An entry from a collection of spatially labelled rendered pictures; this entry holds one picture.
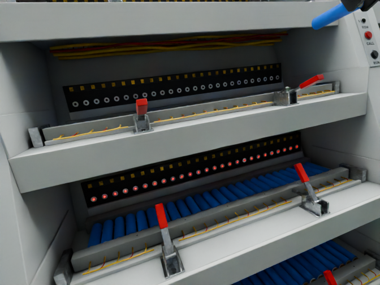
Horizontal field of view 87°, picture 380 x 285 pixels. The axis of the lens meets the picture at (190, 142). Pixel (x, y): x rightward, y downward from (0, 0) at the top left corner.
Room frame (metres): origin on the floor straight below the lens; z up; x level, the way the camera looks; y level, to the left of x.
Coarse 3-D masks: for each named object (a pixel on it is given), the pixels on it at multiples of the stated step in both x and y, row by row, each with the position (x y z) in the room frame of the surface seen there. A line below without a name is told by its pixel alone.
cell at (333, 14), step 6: (336, 6) 0.27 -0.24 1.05; (342, 6) 0.26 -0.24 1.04; (360, 6) 0.25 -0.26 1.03; (324, 12) 0.29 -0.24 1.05; (330, 12) 0.27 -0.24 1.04; (336, 12) 0.27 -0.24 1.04; (342, 12) 0.26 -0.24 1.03; (348, 12) 0.26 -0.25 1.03; (318, 18) 0.29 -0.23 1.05; (324, 18) 0.28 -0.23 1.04; (330, 18) 0.28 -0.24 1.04; (336, 18) 0.27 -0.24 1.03; (312, 24) 0.30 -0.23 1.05; (318, 24) 0.29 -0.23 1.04; (324, 24) 0.29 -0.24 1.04
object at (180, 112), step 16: (256, 96) 0.38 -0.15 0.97; (272, 96) 0.39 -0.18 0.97; (304, 96) 0.40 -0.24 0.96; (160, 112) 0.33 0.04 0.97; (176, 112) 0.34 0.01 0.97; (192, 112) 0.35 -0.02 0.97; (208, 112) 0.34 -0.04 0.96; (48, 128) 0.28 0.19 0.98; (64, 128) 0.29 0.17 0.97; (80, 128) 0.30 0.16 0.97; (96, 128) 0.30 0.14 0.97; (112, 128) 0.31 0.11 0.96
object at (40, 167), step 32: (192, 96) 0.48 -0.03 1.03; (224, 96) 0.50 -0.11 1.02; (352, 96) 0.39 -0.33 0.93; (0, 128) 0.22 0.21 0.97; (32, 128) 0.27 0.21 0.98; (160, 128) 0.30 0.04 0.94; (192, 128) 0.30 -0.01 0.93; (224, 128) 0.31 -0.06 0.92; (256, 128) 0.33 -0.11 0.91; (288, 128) 0.35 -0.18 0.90; (32, 160) 0.24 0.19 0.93; (64, 160) 0.25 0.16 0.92; (96, 160) 0.26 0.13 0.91; (128, 160) 0.28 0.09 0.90; (160, 160) 0.29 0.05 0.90
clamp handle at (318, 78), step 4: (316, 76) 0.30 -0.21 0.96; (320, 76) 0.29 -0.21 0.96; (308, 80) 0.31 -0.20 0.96; (312, 80) 0.30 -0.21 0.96; (316, 80) 0.30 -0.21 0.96; (320, 80) 0.30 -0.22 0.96; (300, 84) 0.32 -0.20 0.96; (304, 84) 0.32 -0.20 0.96; (308, 84) 0.31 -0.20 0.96; (312, 84) 0.31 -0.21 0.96; (288, 88) 0.36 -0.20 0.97; (296, 88) 0.33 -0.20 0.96; (300, 88) 0.33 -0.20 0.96; (304, 88) 0.33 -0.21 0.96; (284, 92) 0.36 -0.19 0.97; (288, 92) 0.35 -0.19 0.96; (292, 92) 0.35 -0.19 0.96
